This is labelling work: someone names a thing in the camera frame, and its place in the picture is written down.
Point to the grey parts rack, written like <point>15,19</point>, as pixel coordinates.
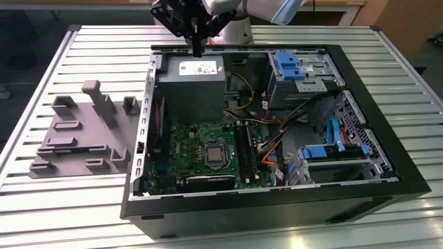
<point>86,124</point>

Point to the hard disk in blue carrier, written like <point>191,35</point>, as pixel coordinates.
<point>317,153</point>

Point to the RAM slot black latches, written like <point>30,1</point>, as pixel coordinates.
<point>239,151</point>
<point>247,151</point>

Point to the metal drive cage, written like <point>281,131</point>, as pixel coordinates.
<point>311,85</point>

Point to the wooden desk white frame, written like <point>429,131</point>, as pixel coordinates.
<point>333,8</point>

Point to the grey power supply unit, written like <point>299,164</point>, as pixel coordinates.
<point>190,96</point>

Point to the brown wooden cabinet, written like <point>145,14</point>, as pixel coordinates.
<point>409,23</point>

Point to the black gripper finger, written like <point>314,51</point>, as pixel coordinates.
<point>170,22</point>
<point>219,23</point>

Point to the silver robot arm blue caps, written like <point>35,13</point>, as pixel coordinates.
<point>231,31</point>

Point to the green motherboard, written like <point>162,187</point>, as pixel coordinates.
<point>181,135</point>

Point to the black graphics card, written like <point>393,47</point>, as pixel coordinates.
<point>207,182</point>

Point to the black PC case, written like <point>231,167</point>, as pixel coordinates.
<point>242,215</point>

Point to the blue drive latch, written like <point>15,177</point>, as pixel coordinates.
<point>287,64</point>

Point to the RAM slot white latches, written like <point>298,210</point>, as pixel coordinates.
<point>257,177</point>
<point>243,151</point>

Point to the installed RAM stick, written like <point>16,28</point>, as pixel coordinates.
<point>251,153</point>

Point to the metal disk bay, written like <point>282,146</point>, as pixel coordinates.
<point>346,162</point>

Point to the black chair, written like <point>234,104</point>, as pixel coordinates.
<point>18,39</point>

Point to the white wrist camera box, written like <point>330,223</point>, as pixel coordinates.
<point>210,5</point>

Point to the silver CPU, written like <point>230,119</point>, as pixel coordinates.
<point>215,155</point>

